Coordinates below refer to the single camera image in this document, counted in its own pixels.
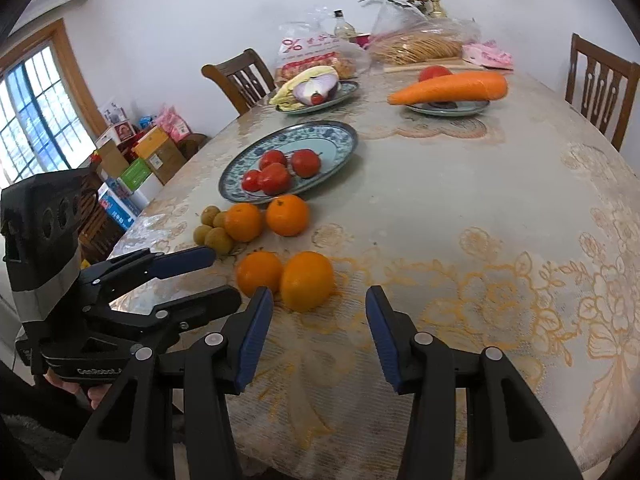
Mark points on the small red tomato left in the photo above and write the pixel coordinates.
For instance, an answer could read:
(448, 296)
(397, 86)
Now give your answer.
(252, 181)

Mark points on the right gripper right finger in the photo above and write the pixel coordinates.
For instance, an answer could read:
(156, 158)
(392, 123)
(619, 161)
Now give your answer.
(509, 435)

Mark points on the red tomato beside carrot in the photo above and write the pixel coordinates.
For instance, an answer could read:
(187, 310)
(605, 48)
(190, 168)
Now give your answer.
(433, 71)

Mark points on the brown cardboard box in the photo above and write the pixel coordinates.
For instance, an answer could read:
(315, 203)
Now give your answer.
(160, 153)

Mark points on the red tomato back right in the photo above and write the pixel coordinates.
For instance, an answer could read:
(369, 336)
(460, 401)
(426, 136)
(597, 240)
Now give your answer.
(305, 163)

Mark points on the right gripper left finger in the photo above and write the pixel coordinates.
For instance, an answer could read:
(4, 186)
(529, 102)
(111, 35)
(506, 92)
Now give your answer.
(130, 435)

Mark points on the blue white box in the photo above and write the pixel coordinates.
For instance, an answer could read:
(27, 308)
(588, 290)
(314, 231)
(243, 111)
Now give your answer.
(122, 210)

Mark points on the glass bottle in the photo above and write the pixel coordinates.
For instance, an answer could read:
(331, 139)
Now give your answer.
(343, 29)

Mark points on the clear bag of noodles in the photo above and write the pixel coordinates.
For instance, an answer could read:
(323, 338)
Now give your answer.
(402, 35)

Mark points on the window with wooden frame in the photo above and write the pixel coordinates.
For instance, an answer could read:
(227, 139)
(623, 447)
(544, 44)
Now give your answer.
(49, 120)

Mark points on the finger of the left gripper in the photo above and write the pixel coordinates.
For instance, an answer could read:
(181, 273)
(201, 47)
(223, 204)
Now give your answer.
(170, 263)
(162, 328)

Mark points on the wooden side cabinet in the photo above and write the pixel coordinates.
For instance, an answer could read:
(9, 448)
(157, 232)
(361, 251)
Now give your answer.
(110, 160)

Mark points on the wooden cutting board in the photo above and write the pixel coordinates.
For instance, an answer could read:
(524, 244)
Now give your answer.
(453, 64)

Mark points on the wooden chair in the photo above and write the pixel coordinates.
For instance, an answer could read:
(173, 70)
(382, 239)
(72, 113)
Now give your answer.
(609, 88)
(245, 80)

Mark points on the plate with vegetables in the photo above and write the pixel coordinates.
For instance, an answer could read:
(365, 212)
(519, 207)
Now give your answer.
(347, 90)

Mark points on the large orange carrot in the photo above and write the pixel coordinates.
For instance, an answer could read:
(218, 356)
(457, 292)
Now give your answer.
(469, 86)

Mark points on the person's left hand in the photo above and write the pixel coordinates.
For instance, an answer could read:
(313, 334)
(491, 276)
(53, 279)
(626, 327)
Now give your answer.
(93, 395)

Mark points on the pink plastic bag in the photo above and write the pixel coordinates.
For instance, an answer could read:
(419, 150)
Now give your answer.
(172, 124)

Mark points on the large orange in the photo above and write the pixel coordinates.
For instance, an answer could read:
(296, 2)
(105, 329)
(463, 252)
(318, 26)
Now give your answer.
(307, 282)

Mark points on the white red snack bag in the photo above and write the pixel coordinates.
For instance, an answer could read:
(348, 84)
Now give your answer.
(304, 45)

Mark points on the floral lace tablecloth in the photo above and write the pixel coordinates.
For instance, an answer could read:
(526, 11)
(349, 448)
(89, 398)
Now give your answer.
(518, 229)

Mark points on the green white box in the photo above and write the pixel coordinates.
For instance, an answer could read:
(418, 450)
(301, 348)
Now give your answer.
(135, 174)

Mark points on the cherry tomato on onion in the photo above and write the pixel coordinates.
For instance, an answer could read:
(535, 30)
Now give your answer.
(317, 98)

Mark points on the red white small box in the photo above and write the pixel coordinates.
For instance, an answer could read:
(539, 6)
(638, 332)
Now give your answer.
(118, 133)

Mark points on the wooden chair right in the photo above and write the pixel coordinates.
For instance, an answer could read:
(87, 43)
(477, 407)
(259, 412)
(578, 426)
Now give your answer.
(609, 88)

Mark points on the small plate under carrot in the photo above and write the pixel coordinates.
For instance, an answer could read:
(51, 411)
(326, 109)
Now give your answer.
(449, 109)

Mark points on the wooden chair left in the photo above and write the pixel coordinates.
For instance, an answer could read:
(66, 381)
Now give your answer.
(245, 80)

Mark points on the purple onion half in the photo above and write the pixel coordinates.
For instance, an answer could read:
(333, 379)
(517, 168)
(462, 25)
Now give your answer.
(325, 84)

